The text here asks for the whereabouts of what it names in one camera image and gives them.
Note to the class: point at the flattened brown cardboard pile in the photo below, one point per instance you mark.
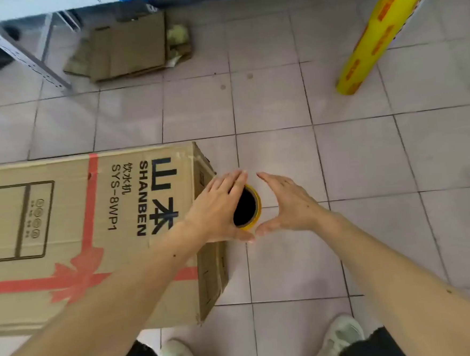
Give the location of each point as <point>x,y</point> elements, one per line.
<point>129,50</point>

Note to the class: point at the person's left forearm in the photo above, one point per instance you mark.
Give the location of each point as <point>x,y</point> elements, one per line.
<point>88,314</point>

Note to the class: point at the yellow-green crumpled wrapping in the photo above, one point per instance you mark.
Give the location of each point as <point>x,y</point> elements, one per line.
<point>177,34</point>

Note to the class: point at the person's right forearm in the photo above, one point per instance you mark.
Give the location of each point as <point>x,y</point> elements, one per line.
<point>407,292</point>

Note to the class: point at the person's left hand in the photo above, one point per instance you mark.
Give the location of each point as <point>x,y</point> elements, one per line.
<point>217,209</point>

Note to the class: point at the person's right hand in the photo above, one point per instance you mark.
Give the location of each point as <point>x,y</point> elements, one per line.
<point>293,208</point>

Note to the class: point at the white metal shelf rack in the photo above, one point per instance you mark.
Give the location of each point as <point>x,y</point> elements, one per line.
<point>17,54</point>

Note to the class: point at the yellow plastic wrap roll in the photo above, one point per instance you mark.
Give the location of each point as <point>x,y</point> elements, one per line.
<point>377,33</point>
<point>245,209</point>

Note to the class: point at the white right shoe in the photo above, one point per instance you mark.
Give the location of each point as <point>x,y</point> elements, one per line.
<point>338,337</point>

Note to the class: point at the brown cardboard box red ribbon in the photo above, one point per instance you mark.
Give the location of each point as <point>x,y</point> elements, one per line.
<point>61,220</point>

